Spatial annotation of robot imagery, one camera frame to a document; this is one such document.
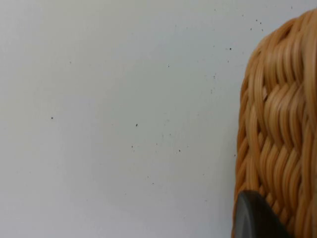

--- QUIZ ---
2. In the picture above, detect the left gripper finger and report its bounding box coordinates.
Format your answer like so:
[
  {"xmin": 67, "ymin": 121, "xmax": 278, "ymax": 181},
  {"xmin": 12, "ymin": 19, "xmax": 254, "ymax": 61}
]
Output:
[{"xmin": 233, "ymin": 190, "xmax": 293, "ymax": 238}]

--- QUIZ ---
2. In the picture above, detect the pale brown wicker basket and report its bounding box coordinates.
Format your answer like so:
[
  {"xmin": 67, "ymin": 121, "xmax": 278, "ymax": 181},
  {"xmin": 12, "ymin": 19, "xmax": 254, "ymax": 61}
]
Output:
[{"xmin": 231, "ymin": 8, "xmax": 317, "ymax": 238}]

